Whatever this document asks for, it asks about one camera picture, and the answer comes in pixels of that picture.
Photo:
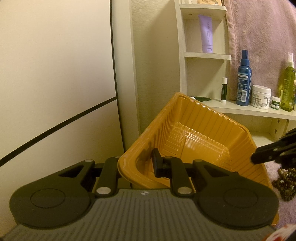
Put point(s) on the lavender tube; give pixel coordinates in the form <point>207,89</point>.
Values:
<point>206,33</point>

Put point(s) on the small green lip salve jar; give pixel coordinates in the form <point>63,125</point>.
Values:
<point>275,103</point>

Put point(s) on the dark green small tube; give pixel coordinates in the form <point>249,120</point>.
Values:
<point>200,98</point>

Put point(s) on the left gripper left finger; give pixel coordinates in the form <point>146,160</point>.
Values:
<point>107,178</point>

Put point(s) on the lilac hanging towel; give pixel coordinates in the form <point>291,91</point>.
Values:
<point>266,29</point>

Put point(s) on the white cream jar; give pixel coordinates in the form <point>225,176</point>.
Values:
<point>260,96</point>

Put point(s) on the blue spray bottle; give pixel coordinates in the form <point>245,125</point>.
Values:
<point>244,84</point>

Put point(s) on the cardboard box on shelf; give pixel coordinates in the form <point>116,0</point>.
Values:
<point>211,2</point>

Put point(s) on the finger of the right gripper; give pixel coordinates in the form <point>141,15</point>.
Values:
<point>281,151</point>

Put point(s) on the lilac towel on table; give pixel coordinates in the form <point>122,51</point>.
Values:
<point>283,182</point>

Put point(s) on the green white lip balm stick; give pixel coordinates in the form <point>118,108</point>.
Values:
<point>224,89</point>

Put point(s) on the cream wooden shelf unit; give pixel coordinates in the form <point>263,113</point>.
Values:
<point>201,73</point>

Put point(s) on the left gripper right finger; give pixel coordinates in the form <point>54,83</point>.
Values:
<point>179,173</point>

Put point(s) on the orange plastic tray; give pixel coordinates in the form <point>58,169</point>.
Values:
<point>230,189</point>

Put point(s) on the green olive spray bottle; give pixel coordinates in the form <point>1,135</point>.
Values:
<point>288,85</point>

